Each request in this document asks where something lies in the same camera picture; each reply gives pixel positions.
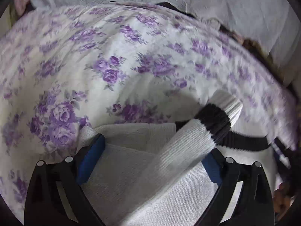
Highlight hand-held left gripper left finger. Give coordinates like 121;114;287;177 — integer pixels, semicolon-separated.
24;134;106;226

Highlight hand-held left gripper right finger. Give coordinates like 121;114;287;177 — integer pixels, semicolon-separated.
195;147;275;226

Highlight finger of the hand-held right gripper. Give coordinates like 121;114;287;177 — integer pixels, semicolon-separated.
273;138;298;170

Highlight white v-neck sweater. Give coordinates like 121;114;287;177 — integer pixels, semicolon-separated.
56;90;278;226

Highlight dark clothes under lace cloth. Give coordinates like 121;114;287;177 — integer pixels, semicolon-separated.
155;2;274;63

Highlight orange folded garment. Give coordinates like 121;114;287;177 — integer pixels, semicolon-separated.
273;185;294;215

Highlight purple floral bed sheet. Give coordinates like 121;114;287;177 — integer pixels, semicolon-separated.
0;2;299;226

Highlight white lace cover cloth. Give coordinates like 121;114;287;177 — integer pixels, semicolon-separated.
28;0;301;87

